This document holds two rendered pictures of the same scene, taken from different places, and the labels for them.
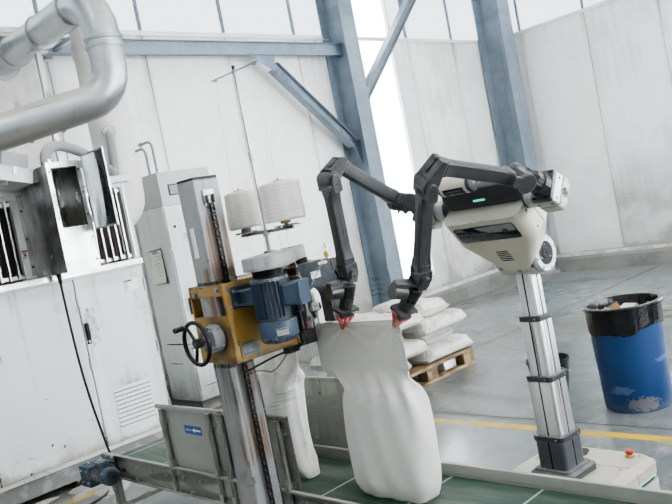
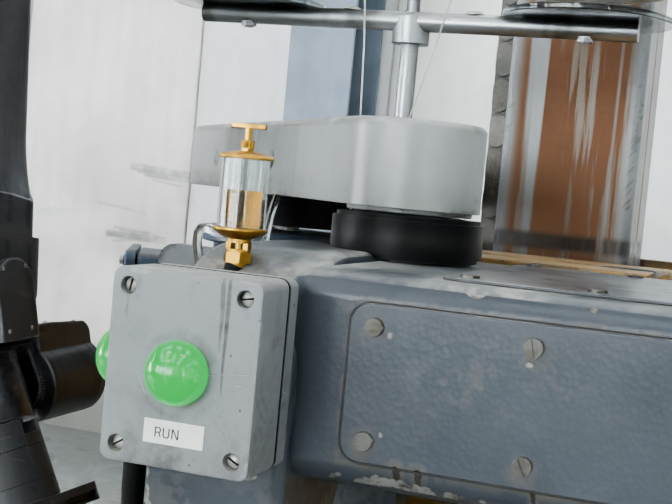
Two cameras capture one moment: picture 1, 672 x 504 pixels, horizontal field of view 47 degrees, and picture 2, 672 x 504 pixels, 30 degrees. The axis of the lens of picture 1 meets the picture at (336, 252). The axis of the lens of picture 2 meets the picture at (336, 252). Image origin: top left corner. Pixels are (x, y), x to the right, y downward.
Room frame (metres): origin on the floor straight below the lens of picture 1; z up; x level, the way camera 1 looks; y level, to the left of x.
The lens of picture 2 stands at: (3.91, -0.21, 1.38)
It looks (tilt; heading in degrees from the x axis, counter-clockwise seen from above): 3 degrees down; 152
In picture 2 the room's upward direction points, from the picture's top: 5 degrees clockwise
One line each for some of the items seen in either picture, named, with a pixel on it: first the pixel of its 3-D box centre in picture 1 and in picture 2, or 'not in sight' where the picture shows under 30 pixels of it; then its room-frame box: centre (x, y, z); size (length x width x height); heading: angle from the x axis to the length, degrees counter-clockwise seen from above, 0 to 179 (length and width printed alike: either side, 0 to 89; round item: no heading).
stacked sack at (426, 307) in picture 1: (407, 308); not in sight; (6.71, -0.52, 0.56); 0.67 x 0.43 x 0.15; 44
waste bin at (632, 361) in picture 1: (630, 352); not in sight; (4.66, -1.67, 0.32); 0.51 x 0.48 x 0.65; 134
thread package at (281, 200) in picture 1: (281, 201); not in sight; (3.00, 0.17, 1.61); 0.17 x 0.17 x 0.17
